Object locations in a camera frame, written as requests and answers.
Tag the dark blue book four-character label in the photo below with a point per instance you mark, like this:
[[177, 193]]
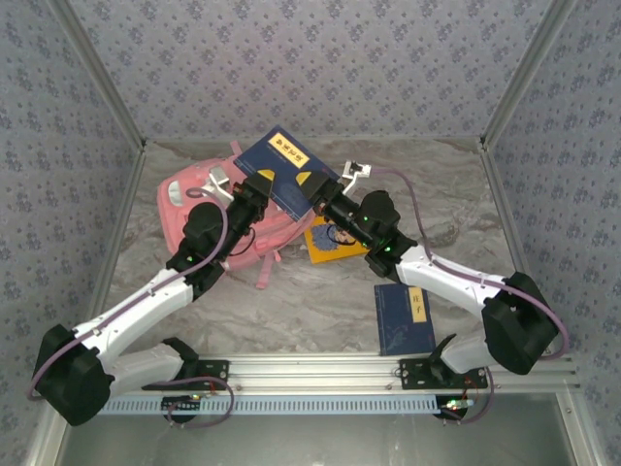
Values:
[[284, 160]]

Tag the pink backpack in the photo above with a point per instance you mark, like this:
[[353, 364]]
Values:
[[194, 184]]

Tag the orange cartoon cover book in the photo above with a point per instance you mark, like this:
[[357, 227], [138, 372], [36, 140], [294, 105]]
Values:
[[330, 245]]

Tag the dark blue book two-character label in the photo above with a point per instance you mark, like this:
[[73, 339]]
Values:
[[400, 325]]

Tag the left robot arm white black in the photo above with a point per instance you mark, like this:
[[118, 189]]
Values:
[[73, 378]]

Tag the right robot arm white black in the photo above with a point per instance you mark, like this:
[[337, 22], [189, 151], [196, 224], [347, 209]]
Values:
[[519, 325]]

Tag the small black controller board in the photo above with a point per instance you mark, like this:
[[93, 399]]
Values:
[[455, 407], [180, 404]]

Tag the grey metal shelf panel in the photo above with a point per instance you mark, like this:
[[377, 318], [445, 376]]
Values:
[[315, 442]]

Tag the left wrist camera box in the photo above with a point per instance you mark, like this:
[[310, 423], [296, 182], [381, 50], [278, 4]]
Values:
[[220, 182]]

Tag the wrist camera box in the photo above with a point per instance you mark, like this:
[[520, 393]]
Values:
[[356, 174], [220, 182]]

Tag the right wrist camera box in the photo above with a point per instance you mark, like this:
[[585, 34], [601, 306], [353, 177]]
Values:
[[356, 174]]

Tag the aluminium table side rail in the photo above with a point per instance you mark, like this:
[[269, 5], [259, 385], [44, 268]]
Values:
[[121, 213], [500, 194]]

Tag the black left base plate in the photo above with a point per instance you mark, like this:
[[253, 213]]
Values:
[[216, 376]]

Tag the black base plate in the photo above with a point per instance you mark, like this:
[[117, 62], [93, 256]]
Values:
[[216, 376], [412, 376]]

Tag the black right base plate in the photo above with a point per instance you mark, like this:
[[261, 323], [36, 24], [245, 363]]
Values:
[[412, 376]]

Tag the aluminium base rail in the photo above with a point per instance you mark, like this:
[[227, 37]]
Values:
[[315, 374]]

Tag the aluminium frame post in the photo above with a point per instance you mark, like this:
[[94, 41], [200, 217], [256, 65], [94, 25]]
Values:
[[99, 73], [526, 73]]

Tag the aluminium frame leg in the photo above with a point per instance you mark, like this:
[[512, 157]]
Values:
[[582, 446], [41, 451]]

